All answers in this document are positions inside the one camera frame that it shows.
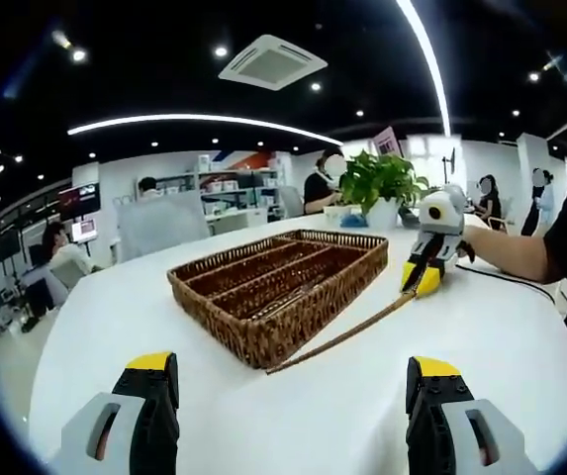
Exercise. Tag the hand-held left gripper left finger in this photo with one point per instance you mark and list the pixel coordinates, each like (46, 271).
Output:
(154, 420)

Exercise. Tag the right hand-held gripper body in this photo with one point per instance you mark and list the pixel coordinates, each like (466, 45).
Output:
(441, 213)

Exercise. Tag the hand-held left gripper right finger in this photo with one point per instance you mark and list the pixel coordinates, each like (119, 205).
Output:
(431, 420)

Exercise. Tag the brown wooden chopstick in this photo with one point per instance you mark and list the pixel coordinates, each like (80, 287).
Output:
(342, 336)
(377, 316)

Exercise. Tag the brown wicker storage tray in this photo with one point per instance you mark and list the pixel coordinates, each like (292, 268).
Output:
(273, 341)

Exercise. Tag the white storage shelf with boxes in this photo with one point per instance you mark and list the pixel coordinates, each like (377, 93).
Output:
(223, 185)

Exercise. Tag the person's right hand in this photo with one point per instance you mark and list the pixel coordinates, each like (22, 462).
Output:
(473, 242)

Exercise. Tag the small screen on stand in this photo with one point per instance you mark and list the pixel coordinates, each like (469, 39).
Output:
(451, 161)

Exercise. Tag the green potted plant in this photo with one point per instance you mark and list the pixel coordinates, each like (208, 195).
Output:
(377, 178)

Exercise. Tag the blue packet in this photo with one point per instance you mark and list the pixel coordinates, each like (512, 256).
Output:
(353, 219)

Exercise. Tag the pink hanging sign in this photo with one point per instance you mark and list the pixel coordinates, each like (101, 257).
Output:
(387, 143)

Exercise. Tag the small white cup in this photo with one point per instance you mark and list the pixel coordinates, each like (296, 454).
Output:
(335, 213)

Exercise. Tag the white office chair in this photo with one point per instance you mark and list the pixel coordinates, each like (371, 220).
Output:
(291, 200)

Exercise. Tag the straight ceiling light strip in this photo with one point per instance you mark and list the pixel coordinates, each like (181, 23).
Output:
(433, 59)

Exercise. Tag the white office desk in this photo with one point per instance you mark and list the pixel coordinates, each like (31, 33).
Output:
(241, 220)

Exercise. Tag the grey mesh office chair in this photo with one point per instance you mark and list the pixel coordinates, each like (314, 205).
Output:
(161, 225)

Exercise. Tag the computer monitor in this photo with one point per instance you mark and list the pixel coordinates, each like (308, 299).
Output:
(86, 231)

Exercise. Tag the white ceiling air conditioner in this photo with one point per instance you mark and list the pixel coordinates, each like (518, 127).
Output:
(273, 64)

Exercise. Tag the black screen on stand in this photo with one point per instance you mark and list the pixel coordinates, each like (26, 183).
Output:
(8, 246)

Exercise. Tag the curved ceiling light strip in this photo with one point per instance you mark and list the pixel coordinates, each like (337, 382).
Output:
(189, 117)

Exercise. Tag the round ceiling spotlights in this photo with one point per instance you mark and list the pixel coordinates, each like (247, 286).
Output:
(220, 51)

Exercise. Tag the wall screen with red picture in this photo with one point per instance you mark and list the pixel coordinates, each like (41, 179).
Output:
(79, 200)

